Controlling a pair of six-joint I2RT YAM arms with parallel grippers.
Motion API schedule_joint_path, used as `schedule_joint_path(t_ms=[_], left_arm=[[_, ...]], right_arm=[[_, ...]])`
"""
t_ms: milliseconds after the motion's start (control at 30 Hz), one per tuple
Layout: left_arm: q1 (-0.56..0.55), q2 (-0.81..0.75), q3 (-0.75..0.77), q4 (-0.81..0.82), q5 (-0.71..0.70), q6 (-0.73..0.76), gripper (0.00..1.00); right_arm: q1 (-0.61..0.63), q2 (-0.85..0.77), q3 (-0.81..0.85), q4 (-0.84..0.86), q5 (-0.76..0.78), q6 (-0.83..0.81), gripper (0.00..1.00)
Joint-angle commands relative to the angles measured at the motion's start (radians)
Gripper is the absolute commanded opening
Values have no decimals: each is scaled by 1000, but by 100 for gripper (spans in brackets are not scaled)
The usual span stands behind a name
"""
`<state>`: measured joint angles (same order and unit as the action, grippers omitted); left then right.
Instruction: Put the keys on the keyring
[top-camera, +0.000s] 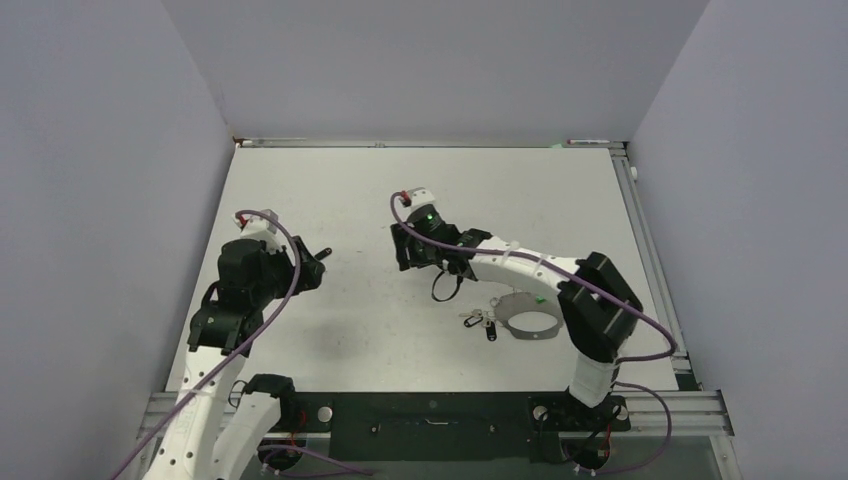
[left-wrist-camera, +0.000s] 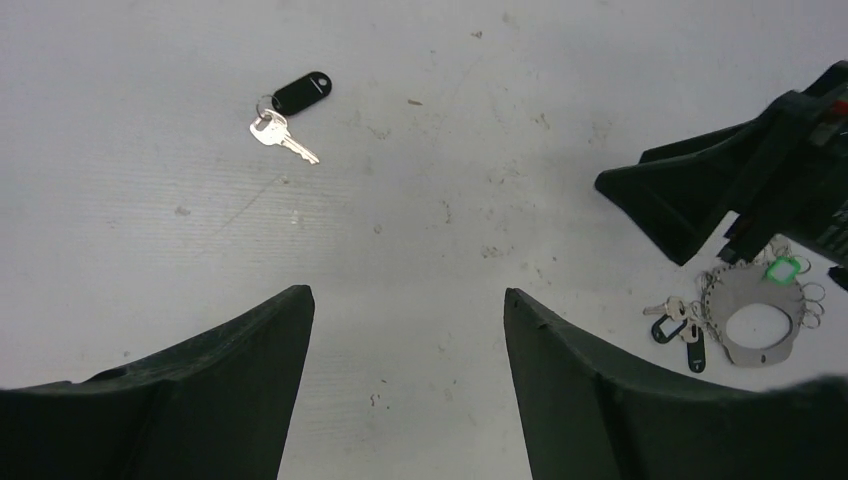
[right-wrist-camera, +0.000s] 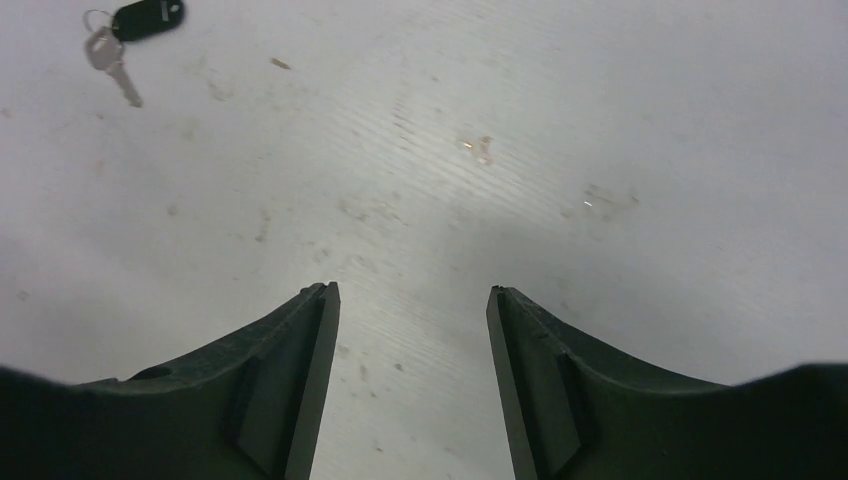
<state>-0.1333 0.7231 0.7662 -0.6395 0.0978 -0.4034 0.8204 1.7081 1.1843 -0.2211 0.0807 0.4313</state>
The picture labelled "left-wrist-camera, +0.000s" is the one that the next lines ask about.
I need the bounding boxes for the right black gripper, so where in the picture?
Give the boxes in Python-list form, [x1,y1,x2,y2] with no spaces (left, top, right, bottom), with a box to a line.
[594,60,847,289]

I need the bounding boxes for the keys with black tags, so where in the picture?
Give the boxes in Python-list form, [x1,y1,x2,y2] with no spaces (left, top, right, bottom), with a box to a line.
[642,296,707,374]

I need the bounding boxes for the green key tag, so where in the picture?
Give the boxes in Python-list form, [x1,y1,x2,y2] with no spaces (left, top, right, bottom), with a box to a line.
[764,256,801,285]

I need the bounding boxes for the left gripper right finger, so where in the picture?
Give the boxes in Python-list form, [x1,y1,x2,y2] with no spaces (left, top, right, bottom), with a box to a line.
[504,288,847,479]

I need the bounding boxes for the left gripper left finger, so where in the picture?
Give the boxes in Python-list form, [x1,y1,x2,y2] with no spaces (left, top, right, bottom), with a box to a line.
[1,285,315,479]

